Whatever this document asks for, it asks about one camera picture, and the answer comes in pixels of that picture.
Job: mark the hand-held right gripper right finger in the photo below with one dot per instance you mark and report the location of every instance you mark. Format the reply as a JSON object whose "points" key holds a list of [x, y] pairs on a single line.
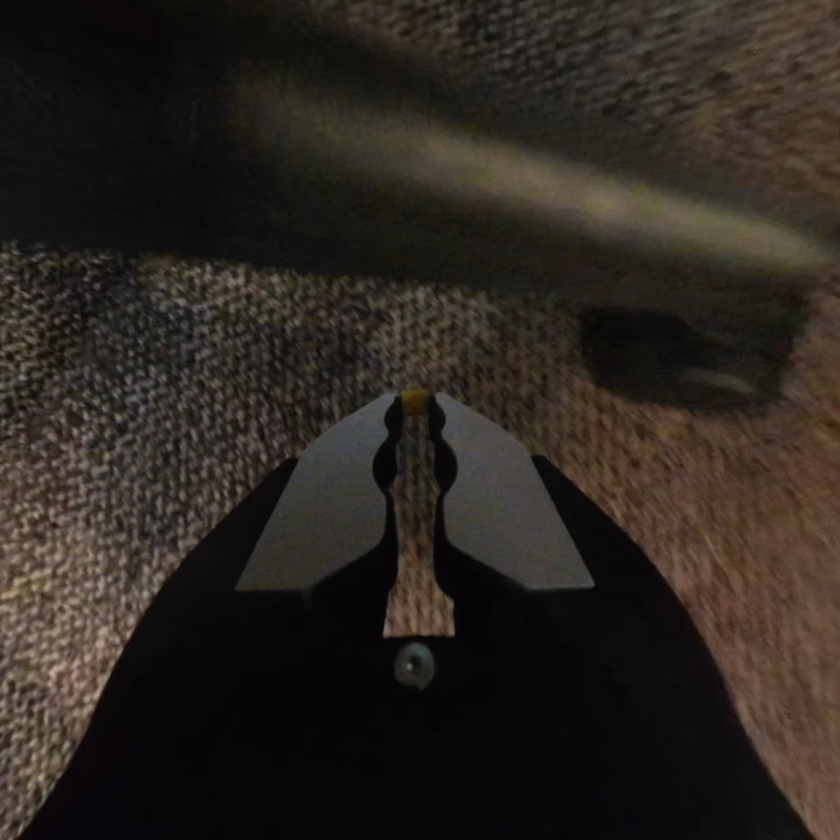
{"points": [[512, 525]]}

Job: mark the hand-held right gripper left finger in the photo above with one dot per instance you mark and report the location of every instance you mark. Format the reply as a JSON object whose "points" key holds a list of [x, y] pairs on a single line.
{"points": [[321, 518]]}

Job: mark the small yellow cube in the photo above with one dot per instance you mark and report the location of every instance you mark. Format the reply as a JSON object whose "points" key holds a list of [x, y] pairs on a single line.
{"points": [[415, 401]]}

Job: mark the dark blurred object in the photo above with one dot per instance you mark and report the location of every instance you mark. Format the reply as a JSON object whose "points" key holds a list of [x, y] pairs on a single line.
{"points": [[656, 354]]}

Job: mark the pale blurred bar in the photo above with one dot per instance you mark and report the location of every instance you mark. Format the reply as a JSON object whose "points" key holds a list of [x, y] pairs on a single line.
{"points": [[525, 177]]}

